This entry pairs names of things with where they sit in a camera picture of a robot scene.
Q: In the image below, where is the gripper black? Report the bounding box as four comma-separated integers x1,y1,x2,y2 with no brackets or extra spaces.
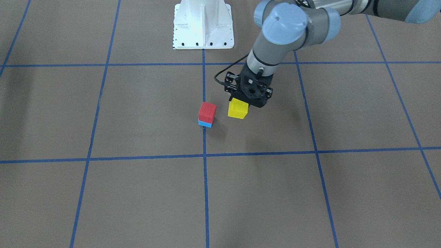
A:
230,65,273,108

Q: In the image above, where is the yellow block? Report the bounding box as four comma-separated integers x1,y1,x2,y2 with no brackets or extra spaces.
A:
227,98,249,119

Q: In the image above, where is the red block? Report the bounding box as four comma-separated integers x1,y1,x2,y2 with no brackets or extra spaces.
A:
197,102,217,123

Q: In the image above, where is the blue block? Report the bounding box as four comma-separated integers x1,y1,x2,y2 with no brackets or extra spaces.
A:
197,120,213,128

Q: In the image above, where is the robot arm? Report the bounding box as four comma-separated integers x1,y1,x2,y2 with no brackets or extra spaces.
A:
223,0,441,108

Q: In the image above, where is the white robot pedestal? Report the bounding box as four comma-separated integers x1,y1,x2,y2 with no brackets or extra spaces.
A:
172,0,235,49

